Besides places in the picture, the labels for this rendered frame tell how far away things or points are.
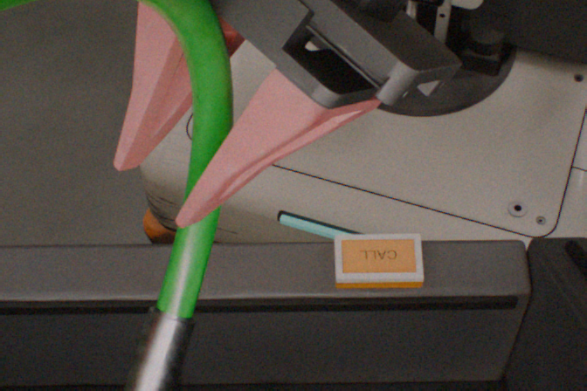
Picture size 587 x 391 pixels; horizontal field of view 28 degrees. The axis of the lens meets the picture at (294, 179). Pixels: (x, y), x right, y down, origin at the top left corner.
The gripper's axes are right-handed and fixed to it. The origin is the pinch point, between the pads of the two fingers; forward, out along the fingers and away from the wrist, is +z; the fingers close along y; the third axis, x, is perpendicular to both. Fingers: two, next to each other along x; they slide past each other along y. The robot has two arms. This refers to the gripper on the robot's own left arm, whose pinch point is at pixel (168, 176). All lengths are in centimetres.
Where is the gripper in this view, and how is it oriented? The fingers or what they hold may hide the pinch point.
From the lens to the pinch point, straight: 40.7
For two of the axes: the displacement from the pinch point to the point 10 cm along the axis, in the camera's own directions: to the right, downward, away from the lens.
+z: -5.8, 7.4, 3.4
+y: 7.3, 6.6, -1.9
